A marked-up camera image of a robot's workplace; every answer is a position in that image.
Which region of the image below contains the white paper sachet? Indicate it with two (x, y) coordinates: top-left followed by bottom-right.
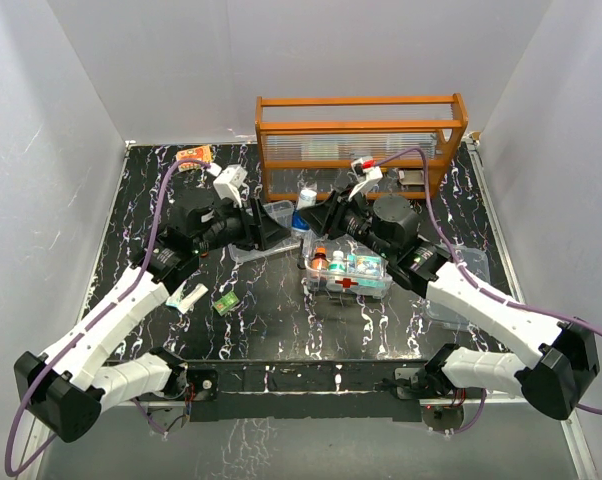
(165, 282), (208, 314)

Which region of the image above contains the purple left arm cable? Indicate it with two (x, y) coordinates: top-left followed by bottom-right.
(4, 159), (212, 476)

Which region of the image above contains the teal header plastic packet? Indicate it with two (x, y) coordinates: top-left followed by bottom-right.
(346, 254), (368, 275)

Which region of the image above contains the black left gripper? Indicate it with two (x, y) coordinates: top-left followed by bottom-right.
(193, 195), (289, 255)

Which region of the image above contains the green wind oil box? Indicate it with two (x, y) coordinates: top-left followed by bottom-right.
(213, 291), (240, 316)

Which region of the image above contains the orange wooden shelf rack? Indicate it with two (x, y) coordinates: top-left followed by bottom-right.
(254, 93), (469, 201)

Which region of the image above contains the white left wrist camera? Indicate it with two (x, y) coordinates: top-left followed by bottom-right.
(208, 163), (247, 208)

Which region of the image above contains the open cardboard box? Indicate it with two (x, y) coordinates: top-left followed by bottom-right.
(398, 169), (425, 187)

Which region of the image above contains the clear compartment organizer tray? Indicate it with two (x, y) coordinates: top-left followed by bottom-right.
(228, 199), (305, 264)

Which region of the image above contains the clear kit box lid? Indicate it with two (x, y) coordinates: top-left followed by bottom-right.
(426, 246), (492, 330)

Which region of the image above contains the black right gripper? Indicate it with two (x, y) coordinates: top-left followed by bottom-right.
(299, 184), (395, 262)

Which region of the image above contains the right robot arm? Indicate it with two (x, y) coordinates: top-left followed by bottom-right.
(300, 191), (599, 420)

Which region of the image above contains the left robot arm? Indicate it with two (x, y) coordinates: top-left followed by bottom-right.
(14, 192), (291, 443)

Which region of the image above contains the white medicine bottle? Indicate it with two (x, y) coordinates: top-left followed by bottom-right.
(327, 250), (347, 274)

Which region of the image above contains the clear medicine kit box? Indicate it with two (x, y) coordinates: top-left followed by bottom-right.
(302, 232), (393, 299)

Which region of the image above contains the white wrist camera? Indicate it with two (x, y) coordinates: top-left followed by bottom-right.
(208, 163), (247, 208)
(348, 156), (383, 200)

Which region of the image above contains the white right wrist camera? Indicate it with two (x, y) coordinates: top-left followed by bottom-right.
(348, 156), (383, 200)

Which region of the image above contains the orange snack packet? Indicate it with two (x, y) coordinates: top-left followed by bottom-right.
(175, 145), (213, 172)

